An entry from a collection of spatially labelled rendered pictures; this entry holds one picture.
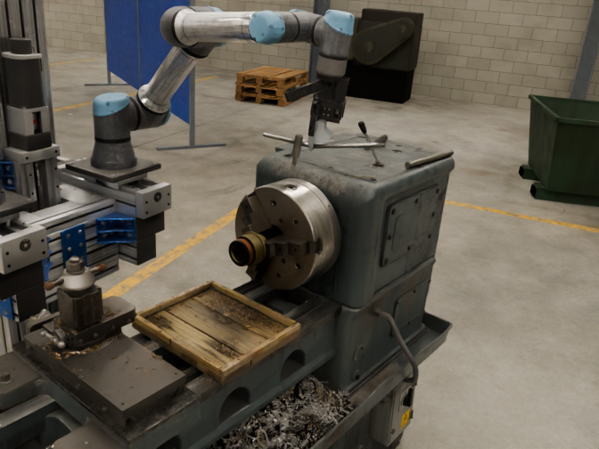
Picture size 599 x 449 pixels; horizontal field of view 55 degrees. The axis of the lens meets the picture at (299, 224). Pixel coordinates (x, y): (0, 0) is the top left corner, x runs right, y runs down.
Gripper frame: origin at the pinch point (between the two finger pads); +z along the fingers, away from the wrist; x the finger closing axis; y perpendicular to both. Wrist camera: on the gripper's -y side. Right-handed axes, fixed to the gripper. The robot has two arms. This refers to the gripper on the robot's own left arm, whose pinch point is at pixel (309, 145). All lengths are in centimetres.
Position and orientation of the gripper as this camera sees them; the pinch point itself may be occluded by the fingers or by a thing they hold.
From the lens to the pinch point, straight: 160.6
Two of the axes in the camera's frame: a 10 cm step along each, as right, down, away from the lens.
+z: -1.5, 8.9, 4.4
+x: 2.1, -4.0, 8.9
